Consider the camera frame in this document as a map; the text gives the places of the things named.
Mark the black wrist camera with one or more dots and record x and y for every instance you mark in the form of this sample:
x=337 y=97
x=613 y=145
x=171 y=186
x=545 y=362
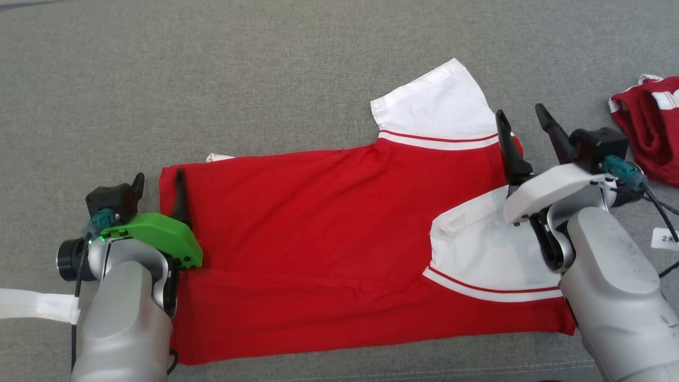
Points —
x=111 y=199
x=599 y=146

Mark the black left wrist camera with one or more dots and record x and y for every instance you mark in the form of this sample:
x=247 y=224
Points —
x=111 y=199

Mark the red shorts white stripe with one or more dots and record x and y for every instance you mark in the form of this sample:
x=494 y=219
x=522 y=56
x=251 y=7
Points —
x=652 y=143

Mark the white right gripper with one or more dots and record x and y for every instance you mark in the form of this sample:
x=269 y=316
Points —
x=551 y=188

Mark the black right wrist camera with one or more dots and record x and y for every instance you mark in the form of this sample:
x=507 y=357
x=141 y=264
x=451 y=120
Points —
x=599 y=146

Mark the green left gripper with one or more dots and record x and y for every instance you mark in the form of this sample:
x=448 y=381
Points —
x=164 y=233

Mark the red shirt white sleeves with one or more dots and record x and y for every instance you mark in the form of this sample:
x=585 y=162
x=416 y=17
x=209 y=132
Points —
x=318 y=212

